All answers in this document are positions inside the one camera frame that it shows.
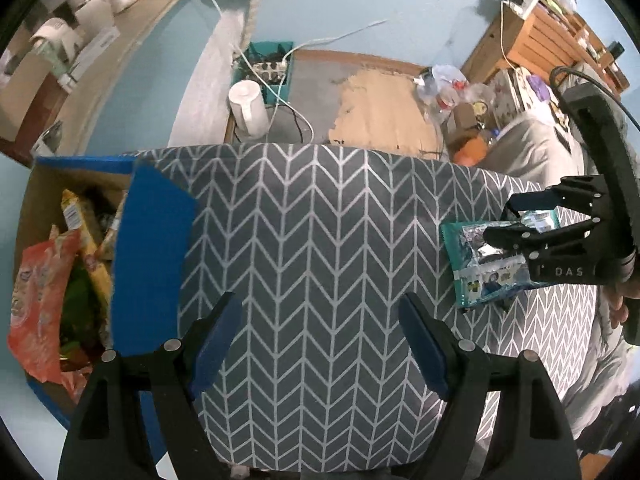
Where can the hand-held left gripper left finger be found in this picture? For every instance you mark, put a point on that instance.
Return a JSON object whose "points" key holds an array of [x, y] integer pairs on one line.
{"points": [[215, 346]]}

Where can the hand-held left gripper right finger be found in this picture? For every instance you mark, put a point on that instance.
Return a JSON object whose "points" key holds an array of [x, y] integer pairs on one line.
{"points": [[425, 346]]}

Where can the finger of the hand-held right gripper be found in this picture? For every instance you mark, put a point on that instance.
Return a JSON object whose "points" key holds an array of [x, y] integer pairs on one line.
{"points": [[550, 195], [525, 240]]}

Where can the teal snack bag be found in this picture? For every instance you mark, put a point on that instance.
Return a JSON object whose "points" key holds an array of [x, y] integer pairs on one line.
{"points": [[480, 280]]}

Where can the blue cardboard box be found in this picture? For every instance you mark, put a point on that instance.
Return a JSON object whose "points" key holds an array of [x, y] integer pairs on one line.
{"points": [[150, 260]]}

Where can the green snack bag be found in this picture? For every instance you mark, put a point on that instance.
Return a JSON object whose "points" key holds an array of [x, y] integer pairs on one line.
{"points": [[80, 302]]}

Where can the long yellow snack packet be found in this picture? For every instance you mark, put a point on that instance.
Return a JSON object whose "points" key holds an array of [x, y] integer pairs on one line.
{"points": [[87, 245]]}

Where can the red snack bag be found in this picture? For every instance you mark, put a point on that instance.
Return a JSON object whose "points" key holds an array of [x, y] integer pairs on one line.
{"points": [[40, 310]]}

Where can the person's right hand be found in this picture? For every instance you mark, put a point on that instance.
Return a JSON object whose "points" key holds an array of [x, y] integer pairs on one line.
{"points": [[617, 310]]}

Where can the orange bag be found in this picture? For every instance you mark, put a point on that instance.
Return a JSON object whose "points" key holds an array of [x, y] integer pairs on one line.
{"points": [[471, 150]]}

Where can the grey chevron tablecloth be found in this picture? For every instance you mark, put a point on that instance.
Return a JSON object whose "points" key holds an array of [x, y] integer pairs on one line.
{"points": [[310, 260]]}

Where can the small orange snack packet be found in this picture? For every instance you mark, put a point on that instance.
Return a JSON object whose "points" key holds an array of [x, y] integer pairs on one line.
{"points": [[75, 380]]}

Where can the pile of plastic bottles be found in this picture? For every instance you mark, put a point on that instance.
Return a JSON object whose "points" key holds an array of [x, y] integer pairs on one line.
{"points": [[450, 90]]}

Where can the wooden shelf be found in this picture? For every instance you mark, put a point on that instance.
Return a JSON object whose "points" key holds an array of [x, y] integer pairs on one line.
{"points": [[540, 40]]}

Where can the person's grey trousers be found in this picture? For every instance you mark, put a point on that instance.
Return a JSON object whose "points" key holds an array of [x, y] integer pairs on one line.
{"points": [[595, 380]]}

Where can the cardboard floor sheet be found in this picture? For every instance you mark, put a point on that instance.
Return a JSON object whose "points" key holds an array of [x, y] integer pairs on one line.
{"points": [[385, 110]]}

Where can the white charger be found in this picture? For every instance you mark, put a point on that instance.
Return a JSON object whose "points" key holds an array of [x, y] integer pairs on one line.
{"points": [[524, 0]]}

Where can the white kettle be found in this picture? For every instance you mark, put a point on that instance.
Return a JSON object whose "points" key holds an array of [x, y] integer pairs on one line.
{"points": [[247, 110]]}

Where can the teal basket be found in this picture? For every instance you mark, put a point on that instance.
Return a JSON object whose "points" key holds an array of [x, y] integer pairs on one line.
{"points": [[277, 87]]}

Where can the grey curtain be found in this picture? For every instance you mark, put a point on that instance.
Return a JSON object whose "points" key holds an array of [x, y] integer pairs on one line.
{"points": [[215, 80]]}

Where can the white power strip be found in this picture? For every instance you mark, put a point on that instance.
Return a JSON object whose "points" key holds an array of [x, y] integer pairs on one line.
{"points": [[267, 71]]}

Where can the brown cardboard box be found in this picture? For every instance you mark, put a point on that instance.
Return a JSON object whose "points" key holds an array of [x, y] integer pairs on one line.
{"points": [[25, 95]]}

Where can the toilet paper roll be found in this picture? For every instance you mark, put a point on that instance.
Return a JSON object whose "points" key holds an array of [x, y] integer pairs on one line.
{"points": [[55, 35]]}

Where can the white box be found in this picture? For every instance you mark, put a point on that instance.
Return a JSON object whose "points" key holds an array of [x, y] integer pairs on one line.
{"points": [[97, 12]]}

